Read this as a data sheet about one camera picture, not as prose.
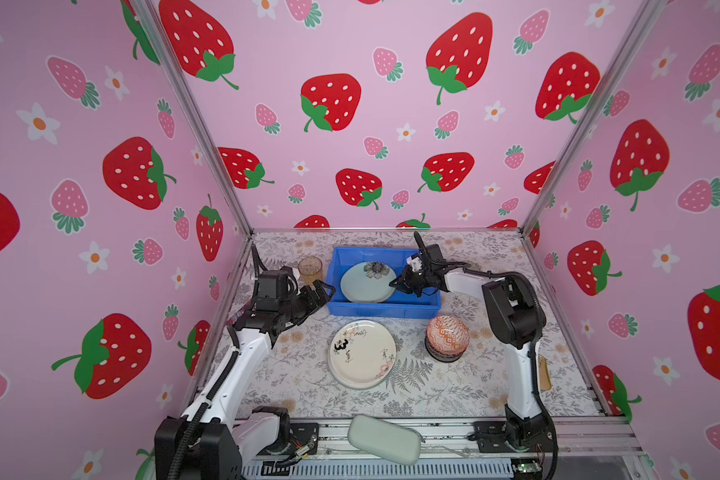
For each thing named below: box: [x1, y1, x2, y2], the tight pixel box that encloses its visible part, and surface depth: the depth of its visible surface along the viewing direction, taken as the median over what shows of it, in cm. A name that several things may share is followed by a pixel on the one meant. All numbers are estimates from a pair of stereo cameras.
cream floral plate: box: [327, 319, 397, 390], surface depth 88 cm
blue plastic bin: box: [326, 247, 442, 319], surface depth 100 cm
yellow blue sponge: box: [538, 354, 552, 391], surface depth 82 cm
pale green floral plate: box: [340, 261, 397, 303], surface depth 104 cm
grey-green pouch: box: [348, 415, 422, 465], surface depth 74 cm
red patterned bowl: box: [426, 315, 470, 355], surface depth 85 cm
